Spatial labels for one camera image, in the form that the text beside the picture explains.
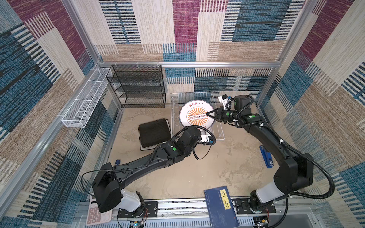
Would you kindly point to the blue flat box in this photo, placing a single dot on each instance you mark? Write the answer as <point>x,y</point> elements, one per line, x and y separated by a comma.
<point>267,157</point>

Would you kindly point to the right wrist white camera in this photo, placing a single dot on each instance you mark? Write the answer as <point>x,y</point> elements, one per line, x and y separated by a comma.
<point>226,101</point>

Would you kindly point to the white wire wall basket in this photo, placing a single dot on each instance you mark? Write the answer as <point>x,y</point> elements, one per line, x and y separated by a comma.
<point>78,115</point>

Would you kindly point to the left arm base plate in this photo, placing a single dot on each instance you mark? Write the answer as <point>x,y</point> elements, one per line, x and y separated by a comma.
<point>148,208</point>

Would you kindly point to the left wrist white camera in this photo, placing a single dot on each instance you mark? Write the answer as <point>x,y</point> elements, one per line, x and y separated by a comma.
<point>208,139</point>

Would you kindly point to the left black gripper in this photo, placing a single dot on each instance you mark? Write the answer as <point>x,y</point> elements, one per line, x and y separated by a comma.
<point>195,132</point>

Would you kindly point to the pink calculator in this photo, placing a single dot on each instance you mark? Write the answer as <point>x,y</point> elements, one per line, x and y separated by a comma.
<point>94,216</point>

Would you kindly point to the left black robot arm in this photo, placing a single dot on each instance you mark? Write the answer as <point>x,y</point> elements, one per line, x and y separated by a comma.
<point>109,185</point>

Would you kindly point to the aluminium front rail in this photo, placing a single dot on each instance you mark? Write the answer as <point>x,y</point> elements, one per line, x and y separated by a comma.
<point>193,213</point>

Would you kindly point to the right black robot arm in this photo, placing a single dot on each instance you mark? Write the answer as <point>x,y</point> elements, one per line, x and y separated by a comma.
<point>295,170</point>

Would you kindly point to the wrist white camera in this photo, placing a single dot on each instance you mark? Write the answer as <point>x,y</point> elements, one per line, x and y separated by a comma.
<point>226,101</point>
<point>208,139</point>

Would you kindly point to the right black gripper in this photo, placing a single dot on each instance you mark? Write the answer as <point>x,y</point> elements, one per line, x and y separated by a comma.
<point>216,114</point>

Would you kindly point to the blue book yellow label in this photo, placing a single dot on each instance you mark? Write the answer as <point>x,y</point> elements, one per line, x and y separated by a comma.
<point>220,208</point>

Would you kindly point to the black mesh shelf rack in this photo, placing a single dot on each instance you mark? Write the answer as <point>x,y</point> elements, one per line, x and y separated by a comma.
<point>138,85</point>

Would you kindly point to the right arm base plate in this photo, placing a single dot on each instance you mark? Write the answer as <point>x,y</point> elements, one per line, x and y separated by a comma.
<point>242,206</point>

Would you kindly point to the black square plate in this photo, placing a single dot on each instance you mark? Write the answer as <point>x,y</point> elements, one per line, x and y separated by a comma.
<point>153,133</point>

